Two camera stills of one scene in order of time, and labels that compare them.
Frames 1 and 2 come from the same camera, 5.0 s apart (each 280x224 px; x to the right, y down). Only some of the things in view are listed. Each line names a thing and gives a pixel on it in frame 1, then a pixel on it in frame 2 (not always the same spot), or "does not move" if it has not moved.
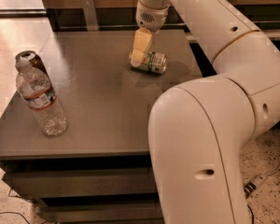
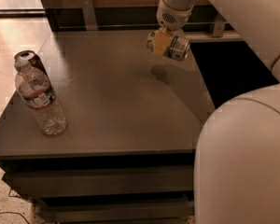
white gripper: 151,17 → 173,19
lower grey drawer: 99,212 does not move
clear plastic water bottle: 38,95 does not move
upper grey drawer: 83,182 does not move
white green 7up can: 153,62 → 177,48
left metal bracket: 90,13 does not move
